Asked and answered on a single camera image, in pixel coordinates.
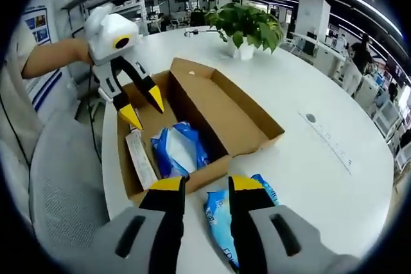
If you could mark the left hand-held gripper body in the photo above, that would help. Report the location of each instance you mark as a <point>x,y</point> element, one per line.
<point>106,36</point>

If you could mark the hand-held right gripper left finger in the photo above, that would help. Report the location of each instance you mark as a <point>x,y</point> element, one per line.
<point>167,219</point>

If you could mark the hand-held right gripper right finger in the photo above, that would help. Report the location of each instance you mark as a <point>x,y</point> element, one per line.
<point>247,222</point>

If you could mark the light blue wipes soft item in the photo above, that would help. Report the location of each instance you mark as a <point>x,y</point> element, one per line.
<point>218,222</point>

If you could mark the white narrow carton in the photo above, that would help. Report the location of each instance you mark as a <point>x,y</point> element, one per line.
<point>141,161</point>

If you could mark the dark blue packet soft item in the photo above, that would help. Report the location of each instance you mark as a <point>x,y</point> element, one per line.
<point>192,136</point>

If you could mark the brown cardboard shoe box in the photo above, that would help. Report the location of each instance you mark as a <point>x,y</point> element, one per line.
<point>224,116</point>

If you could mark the small black desk gadget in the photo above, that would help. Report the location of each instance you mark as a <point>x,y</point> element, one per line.
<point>187,33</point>

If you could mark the grey mesh office chair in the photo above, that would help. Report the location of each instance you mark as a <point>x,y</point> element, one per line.
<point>64,190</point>

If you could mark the green plant in white pot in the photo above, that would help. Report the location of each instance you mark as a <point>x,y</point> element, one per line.
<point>247,20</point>

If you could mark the white table power socket strip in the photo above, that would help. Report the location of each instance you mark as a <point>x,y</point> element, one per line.
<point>311,117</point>

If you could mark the dark wall screen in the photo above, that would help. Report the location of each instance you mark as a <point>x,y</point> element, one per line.
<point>395,68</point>

